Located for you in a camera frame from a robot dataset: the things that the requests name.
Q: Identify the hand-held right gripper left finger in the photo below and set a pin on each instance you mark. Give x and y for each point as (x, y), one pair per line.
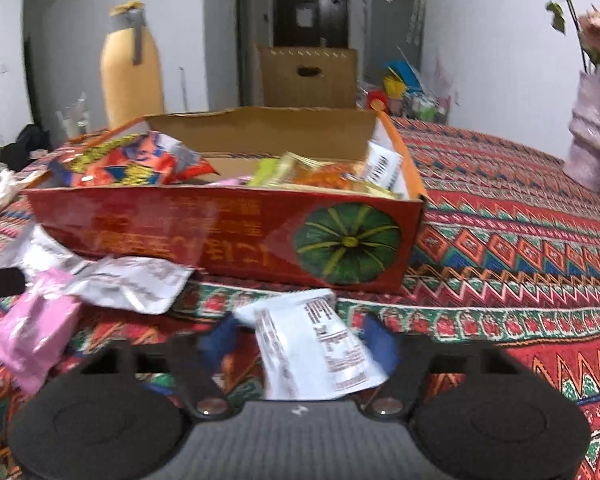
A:
(220, 342)

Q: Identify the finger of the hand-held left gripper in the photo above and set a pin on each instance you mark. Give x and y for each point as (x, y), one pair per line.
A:
(2, 282)

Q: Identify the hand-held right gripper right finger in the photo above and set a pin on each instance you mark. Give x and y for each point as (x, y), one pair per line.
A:
(382, 345)

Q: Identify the red cardboard box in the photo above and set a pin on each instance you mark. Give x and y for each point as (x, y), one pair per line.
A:
(180, 230)

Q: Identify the red blue snack packet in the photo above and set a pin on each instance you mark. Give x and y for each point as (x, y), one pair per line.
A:
(130, 160)

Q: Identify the green snack packet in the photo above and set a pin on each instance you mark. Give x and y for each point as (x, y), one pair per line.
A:
(270, 172)

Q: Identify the orange cream-bordered snack packet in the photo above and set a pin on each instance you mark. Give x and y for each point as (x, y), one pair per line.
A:
(325, 175)

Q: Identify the white barcode snack packet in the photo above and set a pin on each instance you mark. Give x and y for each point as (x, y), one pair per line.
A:
(382, 165)

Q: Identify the dark clothes pile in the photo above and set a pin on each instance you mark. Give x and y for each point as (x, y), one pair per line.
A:
(22, 147)

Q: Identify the glass cup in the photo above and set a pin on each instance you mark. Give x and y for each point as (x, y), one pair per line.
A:
(75, 120)

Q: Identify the yellow thermos jug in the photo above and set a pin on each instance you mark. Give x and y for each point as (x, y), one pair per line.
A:
(130, 80)

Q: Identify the red jar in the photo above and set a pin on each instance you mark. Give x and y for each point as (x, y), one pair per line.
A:
(377, 100)

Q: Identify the yellow bag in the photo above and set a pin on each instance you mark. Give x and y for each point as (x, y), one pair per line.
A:
(395, 86)

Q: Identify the brown cardboard box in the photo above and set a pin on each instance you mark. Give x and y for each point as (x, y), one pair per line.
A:
(280, 85)

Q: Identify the blue plastic item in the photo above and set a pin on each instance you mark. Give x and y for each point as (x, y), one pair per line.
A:
(402, 72)

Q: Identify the pink textured vase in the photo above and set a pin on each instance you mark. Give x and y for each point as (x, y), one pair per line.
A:
(590, 140)

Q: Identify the grey refrigerator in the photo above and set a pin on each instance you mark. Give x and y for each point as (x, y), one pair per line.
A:
(390, 40)

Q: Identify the dark door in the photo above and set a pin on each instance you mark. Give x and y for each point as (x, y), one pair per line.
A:
(285, 20)

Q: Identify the white umbrella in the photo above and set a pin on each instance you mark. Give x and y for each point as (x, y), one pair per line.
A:
(416, 15)

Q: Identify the dried pink roses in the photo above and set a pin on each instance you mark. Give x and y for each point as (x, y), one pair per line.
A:
(597, 30)

